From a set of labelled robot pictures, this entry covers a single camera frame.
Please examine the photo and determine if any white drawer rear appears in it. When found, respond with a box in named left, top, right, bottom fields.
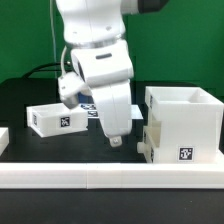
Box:
left=26, top=103, right=88, bottom=137

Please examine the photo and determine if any black cable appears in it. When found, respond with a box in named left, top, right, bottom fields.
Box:
left=21, top=61, right=73, bottom=80

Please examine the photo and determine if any white sheet with markers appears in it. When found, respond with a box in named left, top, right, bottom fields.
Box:
left=80, top=103, right=143, bottom=120

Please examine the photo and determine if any white block at left edge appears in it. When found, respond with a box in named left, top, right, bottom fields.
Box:
left=0, top=128, right=9, bottom=156

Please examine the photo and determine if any white drawer cabinet box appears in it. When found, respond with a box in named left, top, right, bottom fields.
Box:
left=145, top=86, right=224, bottom=164

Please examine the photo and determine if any white L-shaped border wall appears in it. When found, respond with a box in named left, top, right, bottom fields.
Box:
left=0, top=163, right=224, bottom=189

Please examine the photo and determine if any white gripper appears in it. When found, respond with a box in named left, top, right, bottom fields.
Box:
left=71, top=40, right=133, bottom=147

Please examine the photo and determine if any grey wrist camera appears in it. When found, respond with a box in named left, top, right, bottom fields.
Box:
left=58, top=72, right=91, bottom=109

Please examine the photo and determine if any white thin cable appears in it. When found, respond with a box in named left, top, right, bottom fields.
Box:
left=49, top=0, right=58, bottom=80

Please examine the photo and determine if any white drawer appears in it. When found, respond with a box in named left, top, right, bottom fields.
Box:
left=137, top=126, right=161, bottom=163
left=26, top=103, right=88, bottom=137

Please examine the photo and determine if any white drawer front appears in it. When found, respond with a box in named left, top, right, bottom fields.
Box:
left=137, top=126, right=161, bottom=163

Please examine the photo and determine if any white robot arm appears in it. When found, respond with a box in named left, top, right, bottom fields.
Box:
left=56, top=0, right=169, bottom=147

